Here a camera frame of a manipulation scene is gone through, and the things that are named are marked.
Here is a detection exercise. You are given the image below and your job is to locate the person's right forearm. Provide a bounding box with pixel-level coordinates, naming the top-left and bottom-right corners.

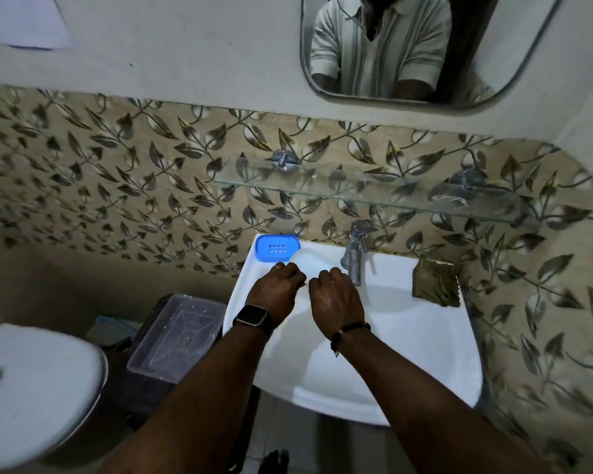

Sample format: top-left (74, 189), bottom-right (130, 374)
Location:
top-left (333, 328), bottom-right (551, 474)

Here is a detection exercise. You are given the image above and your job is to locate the white ceramic wash basin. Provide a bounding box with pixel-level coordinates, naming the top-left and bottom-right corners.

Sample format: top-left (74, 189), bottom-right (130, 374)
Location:
top-left (222, 234), bottom-right (484, 427)

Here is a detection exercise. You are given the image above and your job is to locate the chrome basin tap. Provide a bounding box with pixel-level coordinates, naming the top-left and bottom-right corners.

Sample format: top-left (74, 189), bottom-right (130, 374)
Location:
top-left (340, 220), bottom-right (372, 288)

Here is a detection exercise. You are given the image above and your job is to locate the olive green scrub pad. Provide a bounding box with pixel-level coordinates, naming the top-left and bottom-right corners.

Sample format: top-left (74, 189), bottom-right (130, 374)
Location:
top-left (411, 257), bottom-right (462, 308)

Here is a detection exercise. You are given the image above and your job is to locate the dark storage bin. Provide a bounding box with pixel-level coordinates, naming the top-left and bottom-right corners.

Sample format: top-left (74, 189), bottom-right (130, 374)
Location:
top-left (116, 293), bottom-right (262, 474)

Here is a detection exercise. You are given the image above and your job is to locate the black smart wristwatch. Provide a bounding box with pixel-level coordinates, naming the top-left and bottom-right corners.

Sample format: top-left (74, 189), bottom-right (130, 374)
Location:
top-left (232, 304), bottom-right (275, 339)

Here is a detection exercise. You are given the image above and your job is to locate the blue plastic soap dish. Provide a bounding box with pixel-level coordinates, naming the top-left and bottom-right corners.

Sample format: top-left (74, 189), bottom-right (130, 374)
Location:
top-left (254, 234), bottom-right (301, 263)

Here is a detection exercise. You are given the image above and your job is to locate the person's right hand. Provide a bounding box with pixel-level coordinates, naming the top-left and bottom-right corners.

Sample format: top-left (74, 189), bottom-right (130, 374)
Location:
top-left (308, 266), bottom-right (371, 340)

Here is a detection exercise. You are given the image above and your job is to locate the black bead bracelet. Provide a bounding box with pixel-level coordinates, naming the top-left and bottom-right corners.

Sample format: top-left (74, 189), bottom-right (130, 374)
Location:
top-left (329, 321), bottom-right (372, 358)

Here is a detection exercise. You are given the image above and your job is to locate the person's left forearm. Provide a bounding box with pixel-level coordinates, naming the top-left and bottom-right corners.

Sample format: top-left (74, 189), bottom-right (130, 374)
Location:
top-left (98, 321), bottom-right (273, 474)

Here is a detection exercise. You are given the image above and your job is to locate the light blue cloth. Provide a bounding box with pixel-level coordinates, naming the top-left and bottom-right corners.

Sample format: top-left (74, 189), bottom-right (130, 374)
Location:
top-left (85, 315), bottom-right (141, 348)

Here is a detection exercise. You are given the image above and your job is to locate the clear glass wall shelf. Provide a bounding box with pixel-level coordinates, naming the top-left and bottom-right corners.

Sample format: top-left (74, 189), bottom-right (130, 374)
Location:
top-left (212, 158), bottom-right (534, 225)

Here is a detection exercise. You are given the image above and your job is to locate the person's left hand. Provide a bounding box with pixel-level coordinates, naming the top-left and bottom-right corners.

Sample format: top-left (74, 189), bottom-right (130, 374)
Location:
top-left (244, 261), bottom-right (307, 327)

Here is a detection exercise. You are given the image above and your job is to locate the chrome shelf bracket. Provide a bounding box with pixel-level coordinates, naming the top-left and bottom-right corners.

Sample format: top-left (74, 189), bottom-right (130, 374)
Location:
top-left (271, 149), bottom-right (301, 172)
top-left (449, 169), bottom-right (489, 191)

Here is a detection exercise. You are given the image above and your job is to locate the white paper sheet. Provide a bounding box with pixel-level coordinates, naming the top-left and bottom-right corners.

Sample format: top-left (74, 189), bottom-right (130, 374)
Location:
top-left (0, 0), bottom-right (72, 51)

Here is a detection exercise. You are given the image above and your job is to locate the clear plastic container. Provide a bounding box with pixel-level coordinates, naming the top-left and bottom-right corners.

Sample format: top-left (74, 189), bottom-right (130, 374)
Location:
top-left (127, 293), bottom-right (227, 385)

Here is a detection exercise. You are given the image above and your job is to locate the rounded wall mirror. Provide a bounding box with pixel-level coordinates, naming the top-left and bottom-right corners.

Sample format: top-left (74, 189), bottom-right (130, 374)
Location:
top-left (299, 0), bottom-right (566, 110)

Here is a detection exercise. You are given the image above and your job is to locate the white toilet lid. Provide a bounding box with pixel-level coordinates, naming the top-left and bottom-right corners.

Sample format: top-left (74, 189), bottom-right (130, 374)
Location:
top-left (0, 323), bottom-right (109, 472)

